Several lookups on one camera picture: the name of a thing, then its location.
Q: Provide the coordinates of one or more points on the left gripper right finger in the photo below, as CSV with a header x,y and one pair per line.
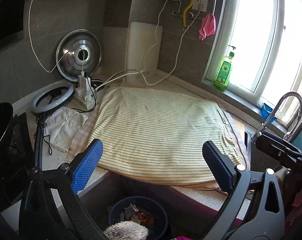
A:
x,y
232,179

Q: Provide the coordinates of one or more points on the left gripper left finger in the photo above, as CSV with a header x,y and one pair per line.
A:
x,y
44,221

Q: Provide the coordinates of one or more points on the dark blue trash bin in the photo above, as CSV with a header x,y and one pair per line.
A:
x,y
142,211

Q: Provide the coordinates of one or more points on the white cloth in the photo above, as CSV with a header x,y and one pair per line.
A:
x,y
62,126

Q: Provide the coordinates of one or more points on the blue small container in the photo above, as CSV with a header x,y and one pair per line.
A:
x,y
265,110

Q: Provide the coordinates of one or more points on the striped towel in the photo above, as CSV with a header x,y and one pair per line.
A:
x,y
157,136

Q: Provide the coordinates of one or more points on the white power strip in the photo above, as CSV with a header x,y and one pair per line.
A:
x,y
85,93

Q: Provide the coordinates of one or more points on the black wok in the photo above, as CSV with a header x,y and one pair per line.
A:
x,y
6,120

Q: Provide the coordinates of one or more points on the green dish soap bottle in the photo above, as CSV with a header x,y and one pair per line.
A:
x,y
222,78

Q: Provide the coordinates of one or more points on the steel pot lid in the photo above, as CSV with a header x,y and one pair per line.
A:
x,y
78,52

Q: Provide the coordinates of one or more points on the pink hanging cloth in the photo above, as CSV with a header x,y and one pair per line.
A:
x,y
208,26

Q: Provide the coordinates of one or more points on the white cutting board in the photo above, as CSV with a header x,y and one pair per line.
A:
x,y
143,50

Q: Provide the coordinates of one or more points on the white ring light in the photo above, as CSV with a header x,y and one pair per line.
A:
x,y
52,98

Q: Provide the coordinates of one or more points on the white wall socket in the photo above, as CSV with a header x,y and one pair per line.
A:
x,y
200,5

